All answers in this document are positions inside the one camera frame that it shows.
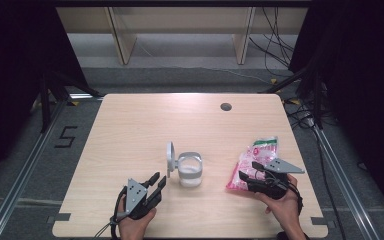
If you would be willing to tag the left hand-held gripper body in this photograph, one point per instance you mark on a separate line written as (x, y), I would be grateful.
(135, 196)

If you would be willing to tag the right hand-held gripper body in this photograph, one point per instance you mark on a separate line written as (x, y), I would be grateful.
(273, 185)

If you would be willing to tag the pink and white plastic packet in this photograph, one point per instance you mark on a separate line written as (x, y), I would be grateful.
(253, 156)

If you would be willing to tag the glass jar with grey lid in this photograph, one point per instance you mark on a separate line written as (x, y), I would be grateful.
(190, 175)

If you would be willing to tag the person's right hand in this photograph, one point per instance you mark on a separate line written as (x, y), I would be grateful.
(286, 210)

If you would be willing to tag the person's left hand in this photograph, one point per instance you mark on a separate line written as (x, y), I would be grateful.
(131, 228)

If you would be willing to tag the black metal stand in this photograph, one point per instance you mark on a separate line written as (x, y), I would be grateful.
(318, 106)
(45, 103)

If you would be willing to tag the black curtain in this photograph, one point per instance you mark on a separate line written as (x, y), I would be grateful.
(363, 83)
(13, 66)

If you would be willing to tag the light wooden shelf unit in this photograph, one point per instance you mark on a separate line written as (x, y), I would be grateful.
(180, 20)

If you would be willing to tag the aluminium floor rail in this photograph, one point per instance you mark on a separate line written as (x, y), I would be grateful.
(20, 176)
(343, 180)

